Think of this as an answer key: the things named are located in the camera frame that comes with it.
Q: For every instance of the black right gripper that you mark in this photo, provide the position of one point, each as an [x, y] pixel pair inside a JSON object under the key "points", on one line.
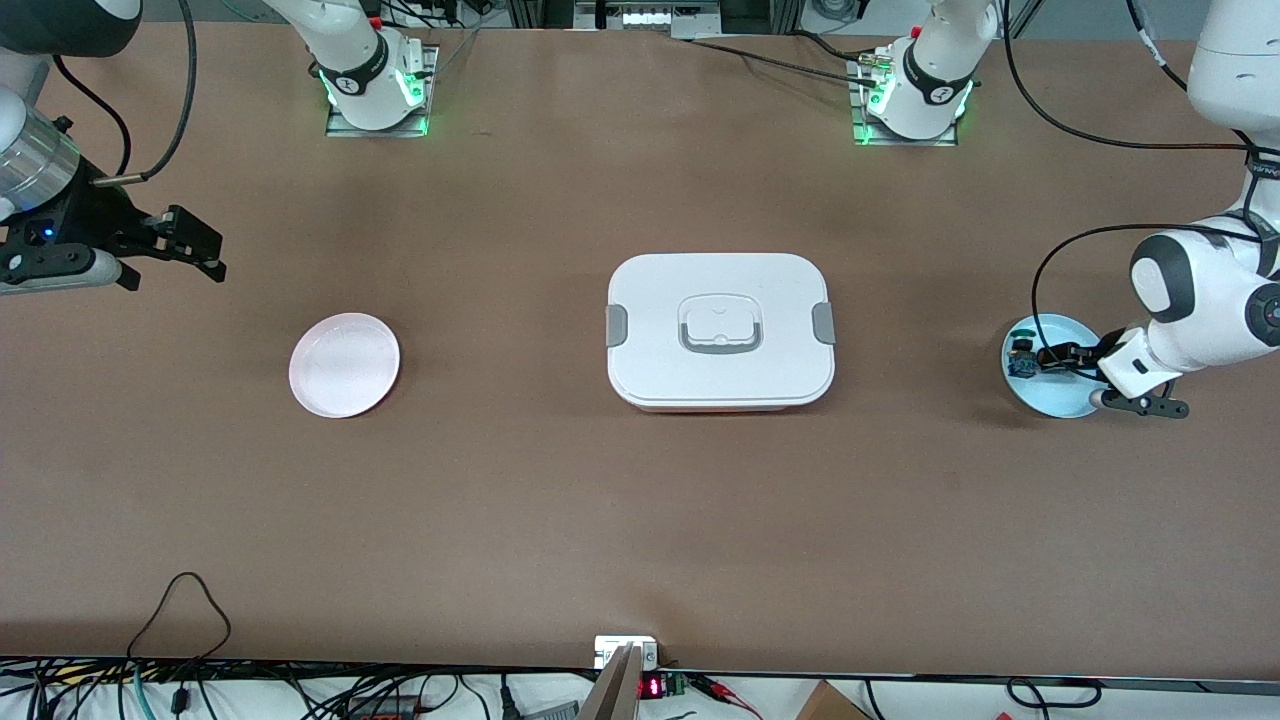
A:
{"points": [[88, 213]]}

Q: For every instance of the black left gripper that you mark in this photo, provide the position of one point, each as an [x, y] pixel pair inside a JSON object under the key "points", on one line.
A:
{"points": [[1083, 355]]}

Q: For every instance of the orange and black switch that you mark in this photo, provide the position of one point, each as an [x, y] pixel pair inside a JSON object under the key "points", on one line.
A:
{"points": [[1058, 356]]}

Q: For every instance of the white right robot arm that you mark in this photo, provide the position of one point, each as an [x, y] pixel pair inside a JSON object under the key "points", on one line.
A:
{"points": [[355, 50]]}

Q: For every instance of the light blue round plate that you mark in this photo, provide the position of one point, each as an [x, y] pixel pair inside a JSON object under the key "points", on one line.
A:
{"points": [[1050, 395]]}

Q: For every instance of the pink round plate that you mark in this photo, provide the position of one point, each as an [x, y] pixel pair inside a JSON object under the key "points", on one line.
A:
{"points": [[340, 370]]}

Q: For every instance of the white lidded container grey latches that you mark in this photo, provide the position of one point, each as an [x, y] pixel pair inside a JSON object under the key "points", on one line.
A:
{"points": [[700, 385]]}

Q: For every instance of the brown cardboard box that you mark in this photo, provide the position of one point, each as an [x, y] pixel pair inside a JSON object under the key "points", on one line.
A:
{"points": [[828, 705]]}

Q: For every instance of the red clip leads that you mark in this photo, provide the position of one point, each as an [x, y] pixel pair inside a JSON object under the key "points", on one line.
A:
{"points": [[725, 692]]}

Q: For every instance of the grey device with white ports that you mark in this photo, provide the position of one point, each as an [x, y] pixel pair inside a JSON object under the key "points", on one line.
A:
{"points": [[640, 17]]}

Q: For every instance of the circuit board red digit display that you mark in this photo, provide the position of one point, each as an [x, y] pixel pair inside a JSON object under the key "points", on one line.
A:
{"points": [[652, 687]]}

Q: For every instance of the small white box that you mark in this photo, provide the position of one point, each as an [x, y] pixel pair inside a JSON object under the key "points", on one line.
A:
{"points": [[612, 648]]}

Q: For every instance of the grey metal bar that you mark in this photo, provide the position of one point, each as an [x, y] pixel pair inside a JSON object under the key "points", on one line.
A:
{"points": [[615, 690]]}

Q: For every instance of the blue switch with green cap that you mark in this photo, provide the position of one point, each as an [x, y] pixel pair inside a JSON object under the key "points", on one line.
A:
{"points": [[1020, 365]]}

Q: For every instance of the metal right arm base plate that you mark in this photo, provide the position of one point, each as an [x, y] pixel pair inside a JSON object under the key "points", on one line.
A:
{"points": [[430, 110]]}

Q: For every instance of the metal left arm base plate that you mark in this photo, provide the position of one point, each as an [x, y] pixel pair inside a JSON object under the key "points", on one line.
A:
{"points": [[900, 142]]}

